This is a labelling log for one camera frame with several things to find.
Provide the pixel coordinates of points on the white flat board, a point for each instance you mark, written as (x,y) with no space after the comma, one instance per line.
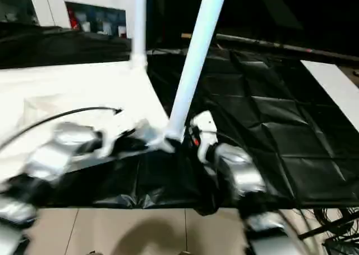
(336,86)

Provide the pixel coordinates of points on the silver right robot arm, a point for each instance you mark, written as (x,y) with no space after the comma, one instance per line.
(241,171)

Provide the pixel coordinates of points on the red bottle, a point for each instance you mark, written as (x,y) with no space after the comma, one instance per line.
(73,22)

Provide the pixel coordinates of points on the white plastic table top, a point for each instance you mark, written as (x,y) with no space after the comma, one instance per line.
(56,92)

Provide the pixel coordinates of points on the black work mat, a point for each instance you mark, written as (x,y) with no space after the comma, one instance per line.
(269,126)

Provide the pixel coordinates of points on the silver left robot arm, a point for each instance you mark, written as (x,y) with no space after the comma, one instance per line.
(56,154)

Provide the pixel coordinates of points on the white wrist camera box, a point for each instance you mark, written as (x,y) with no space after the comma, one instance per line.
(205,126)
(112,137)

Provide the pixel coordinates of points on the white plastic table leg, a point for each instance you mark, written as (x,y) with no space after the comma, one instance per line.
(196,53)
(138,24)

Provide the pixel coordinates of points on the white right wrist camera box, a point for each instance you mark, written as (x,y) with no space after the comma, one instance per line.
(205,126)

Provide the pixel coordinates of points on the dark metal rod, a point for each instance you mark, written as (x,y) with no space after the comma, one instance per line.
(269,44)

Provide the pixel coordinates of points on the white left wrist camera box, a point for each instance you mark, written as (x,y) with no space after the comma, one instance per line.
(112,137)

